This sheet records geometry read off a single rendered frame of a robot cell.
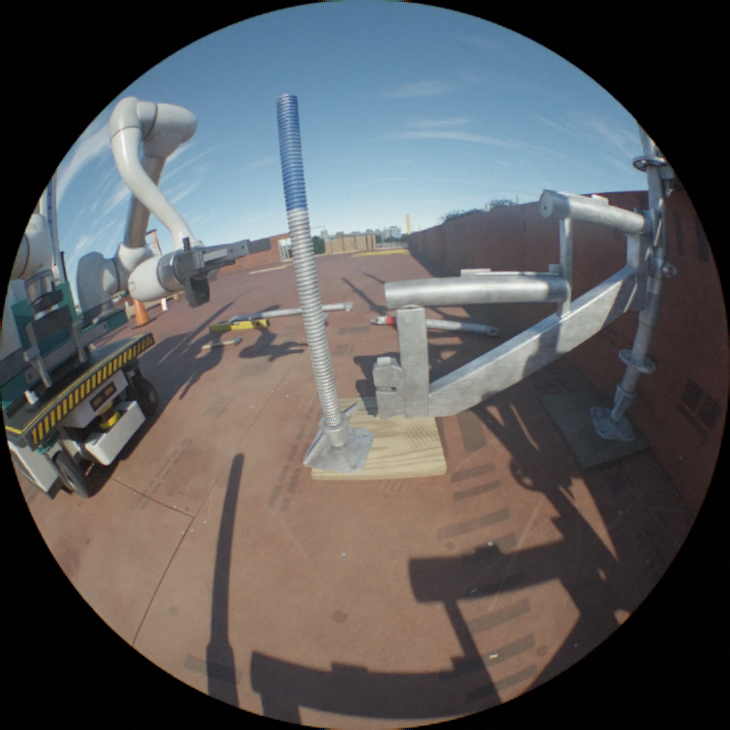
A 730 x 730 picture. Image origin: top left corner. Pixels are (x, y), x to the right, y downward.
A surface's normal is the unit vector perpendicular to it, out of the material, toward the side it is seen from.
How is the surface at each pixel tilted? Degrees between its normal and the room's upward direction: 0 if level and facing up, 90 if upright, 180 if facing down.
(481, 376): 90
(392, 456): 0
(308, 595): 0
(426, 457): 0
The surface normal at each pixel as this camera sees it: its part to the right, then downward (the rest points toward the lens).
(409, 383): -0.11, 0.47
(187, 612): -0.10, -0.88
